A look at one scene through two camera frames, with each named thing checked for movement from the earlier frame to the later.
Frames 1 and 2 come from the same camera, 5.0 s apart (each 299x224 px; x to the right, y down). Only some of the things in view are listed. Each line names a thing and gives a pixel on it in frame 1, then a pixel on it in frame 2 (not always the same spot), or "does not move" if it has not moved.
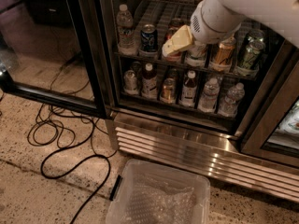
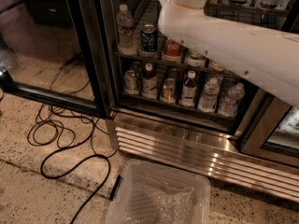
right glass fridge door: x=273 y=132 does not move
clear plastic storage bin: x=149 y=192 does not move
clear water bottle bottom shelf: x=208 y=101 does not move
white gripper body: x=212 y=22 -> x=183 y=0
